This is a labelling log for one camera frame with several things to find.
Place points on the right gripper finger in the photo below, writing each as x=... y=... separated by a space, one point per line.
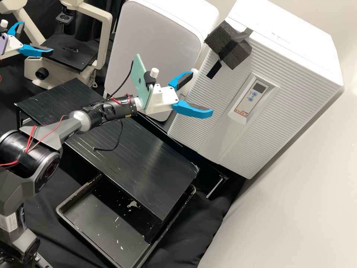
x=192 y=110
x=181 y=79

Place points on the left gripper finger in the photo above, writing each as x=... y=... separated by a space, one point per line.
x=33 y=50
x=14 y=28

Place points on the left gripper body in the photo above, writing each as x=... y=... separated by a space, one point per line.
x=12 y=46

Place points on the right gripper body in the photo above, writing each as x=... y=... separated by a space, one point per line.
x=161 y=100

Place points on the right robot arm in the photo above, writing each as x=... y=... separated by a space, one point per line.
x=81 y=118

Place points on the incubator door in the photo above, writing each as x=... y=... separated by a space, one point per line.
x=212 y=111

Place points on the white incubator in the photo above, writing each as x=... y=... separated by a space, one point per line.
x=293 y=33

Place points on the cream microscope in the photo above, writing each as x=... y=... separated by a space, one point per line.
x=33 y=67

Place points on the white box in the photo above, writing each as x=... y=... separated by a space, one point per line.
x=156 y=42

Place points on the black platform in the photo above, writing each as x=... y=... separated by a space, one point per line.
x=139 y=162
x=61 y=97

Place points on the black tray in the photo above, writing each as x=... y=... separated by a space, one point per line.
x=97 y=231

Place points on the left wrist camera phone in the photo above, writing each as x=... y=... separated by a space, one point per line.
x=2 y=42

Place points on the wrist camera phone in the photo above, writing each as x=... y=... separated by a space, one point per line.
x=140 y=75
x=2 y=42

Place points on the right wrist camera phone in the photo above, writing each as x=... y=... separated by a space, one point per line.
x=140 y=75

